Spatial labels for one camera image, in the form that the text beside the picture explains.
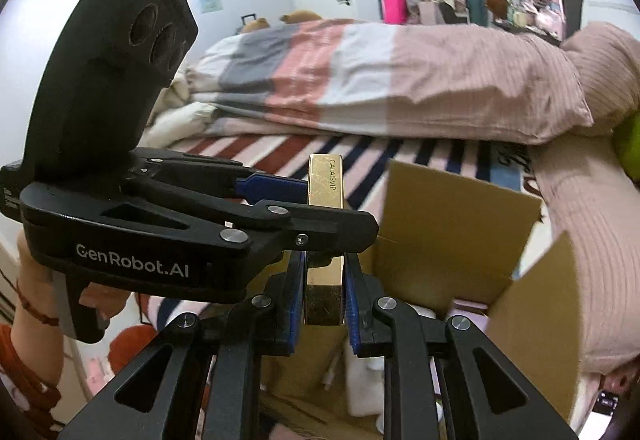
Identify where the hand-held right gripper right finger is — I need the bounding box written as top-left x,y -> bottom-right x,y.
344,252 -> 578,440

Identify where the white charging cable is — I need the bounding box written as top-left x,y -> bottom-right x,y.
322,350 -> 343,391

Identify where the striped folded duvet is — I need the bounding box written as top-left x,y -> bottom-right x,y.
185,19 -> 593,146

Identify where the black phone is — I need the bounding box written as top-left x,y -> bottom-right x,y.
592,390 -> 621,421

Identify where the red round object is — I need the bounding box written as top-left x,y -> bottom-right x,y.
109,324 -> 166,376

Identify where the pink container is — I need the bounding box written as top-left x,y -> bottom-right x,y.
383,0 -> 407,24

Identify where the white headboard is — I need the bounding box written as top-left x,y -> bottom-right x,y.
580,0 -> 640,43

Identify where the pink striped pillow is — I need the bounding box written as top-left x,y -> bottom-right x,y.
560,22 -> 640,136
530,130 -> 640,376

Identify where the cream fluffy blanket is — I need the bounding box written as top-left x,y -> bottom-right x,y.
142,70 -> 221,151

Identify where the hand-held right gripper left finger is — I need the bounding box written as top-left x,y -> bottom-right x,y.
57,250 -> 308,440

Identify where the person's left hand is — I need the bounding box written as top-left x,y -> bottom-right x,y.
15,230 -> 130,327

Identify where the gold rectangular box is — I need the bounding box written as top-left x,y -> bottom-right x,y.
302,152 -> 347,327

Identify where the green plush toy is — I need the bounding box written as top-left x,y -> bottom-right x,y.
612,112 -> 640,181

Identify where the brown cardboard box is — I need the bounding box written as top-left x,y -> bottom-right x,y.
257,159 -> 591,440

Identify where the dark cluttered desk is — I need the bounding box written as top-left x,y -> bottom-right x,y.
492,17 -> 561,43

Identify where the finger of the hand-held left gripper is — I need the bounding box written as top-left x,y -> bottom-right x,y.
135,147 -> 311,205
125,182 -> 379,256

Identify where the person's left forearm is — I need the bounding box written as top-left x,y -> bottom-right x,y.
0,305 -> 68,440

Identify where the red string bracelet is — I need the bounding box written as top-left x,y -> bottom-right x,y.
15,280 -> 61,327

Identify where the white charger block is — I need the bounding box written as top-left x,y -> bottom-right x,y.
345,345 -> 386,416

